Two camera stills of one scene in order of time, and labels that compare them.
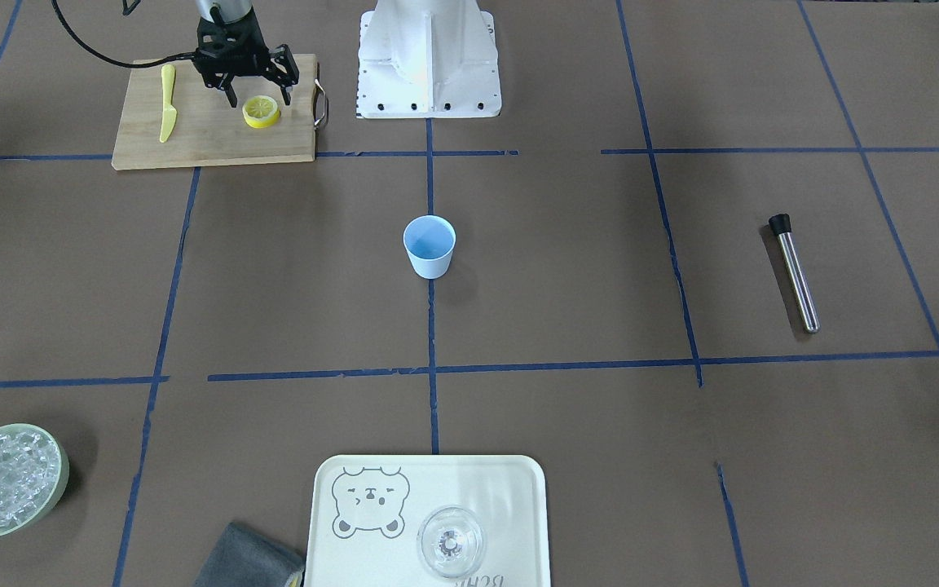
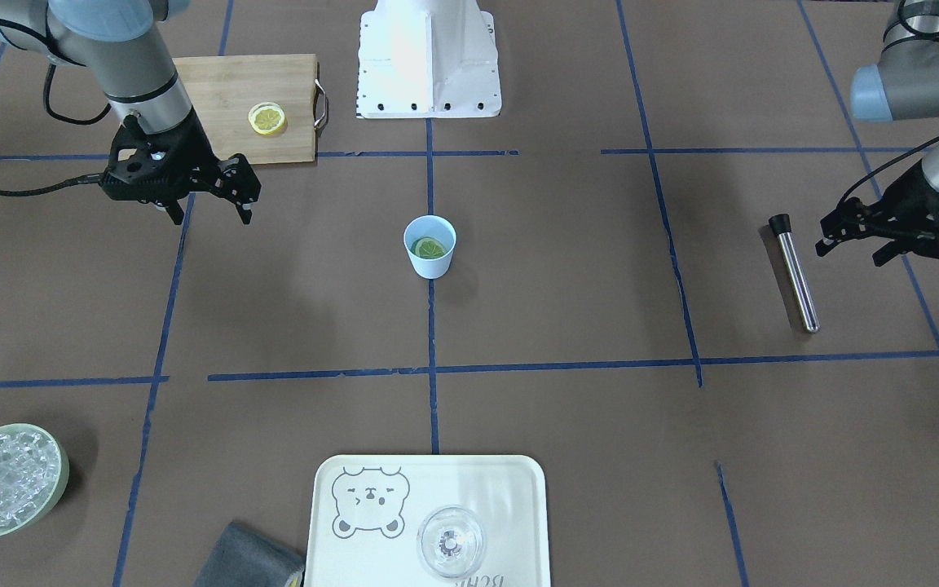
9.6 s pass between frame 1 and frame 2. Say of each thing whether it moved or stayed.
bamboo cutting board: stayed
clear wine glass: stayed
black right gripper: moved
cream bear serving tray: stayed
